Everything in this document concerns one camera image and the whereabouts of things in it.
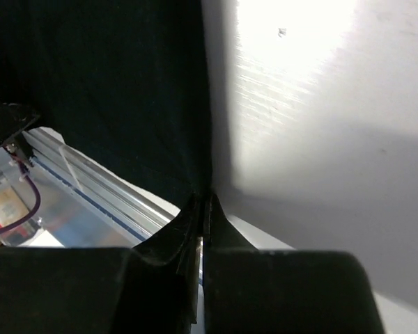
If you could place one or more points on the black t shirt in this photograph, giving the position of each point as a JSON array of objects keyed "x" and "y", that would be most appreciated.
[{"x": 124, "y": 82}]

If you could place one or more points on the aluminium mounting rail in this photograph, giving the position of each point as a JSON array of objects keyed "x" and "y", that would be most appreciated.
[{"x": 82, "y": 204}]

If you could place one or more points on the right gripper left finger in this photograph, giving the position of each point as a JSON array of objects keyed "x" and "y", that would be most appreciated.
[{"x": 149, "y": 288}]

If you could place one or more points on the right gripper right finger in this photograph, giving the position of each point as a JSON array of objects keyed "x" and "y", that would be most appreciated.
[{"x": 251, "y": 290}]

